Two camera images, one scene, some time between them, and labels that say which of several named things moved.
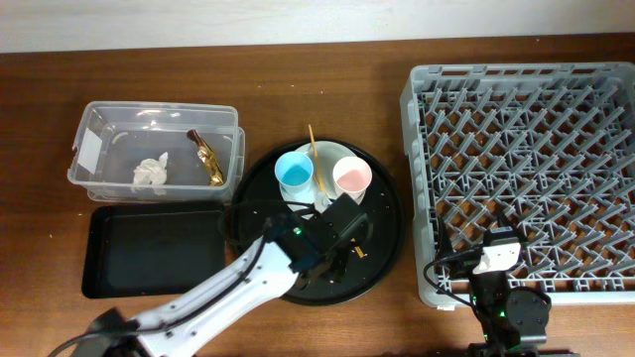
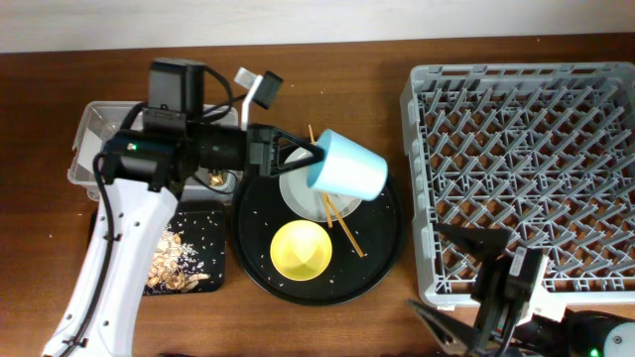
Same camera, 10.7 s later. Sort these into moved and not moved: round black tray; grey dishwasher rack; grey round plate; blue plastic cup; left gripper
Moved: blue plastic cup; left gripper; grey round plate
Not moved: grey dishwasher rack; round black tray
